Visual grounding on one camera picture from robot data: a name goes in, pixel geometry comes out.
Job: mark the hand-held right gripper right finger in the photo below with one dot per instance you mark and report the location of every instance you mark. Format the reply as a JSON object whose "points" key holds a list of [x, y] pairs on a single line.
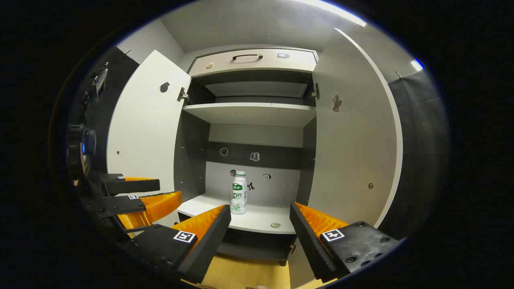
{"points": [[309, 245]]}

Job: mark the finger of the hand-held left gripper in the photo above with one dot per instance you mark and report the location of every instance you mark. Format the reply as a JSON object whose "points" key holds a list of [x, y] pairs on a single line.
{"points": [[124, 205], [132, 186]]}

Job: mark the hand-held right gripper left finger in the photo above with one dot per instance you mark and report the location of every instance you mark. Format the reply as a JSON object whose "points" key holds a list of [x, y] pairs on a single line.
{"points": [[209, 241]]}

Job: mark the white bottle with green label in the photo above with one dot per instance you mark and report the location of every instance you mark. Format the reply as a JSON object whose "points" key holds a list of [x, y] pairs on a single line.
{"points": [[239, 200]]}

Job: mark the grey cabinet door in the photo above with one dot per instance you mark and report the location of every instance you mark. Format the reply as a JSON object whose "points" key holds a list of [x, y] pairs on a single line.
{"points": [[144, 128], [353, 140]]}

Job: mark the grey cabinet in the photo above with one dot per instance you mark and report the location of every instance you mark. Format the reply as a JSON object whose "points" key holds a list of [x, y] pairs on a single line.
{"points": [[192, 160]]}

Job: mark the metal door hinge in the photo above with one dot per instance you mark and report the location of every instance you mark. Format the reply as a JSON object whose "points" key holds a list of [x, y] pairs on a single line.
{"points": [[182, 95], [316, 91]]}

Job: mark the white cabinet shelf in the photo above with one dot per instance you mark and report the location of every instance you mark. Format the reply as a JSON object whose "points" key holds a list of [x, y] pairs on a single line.
{"points": [[249, 114]]}

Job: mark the grey cabinet drawer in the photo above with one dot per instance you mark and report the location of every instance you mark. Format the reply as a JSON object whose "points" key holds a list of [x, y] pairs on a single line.
{"points": [[281, 66]]}

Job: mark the small ceiling light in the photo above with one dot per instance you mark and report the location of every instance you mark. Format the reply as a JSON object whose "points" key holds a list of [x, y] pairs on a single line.
{"points": [[417, 65]]}

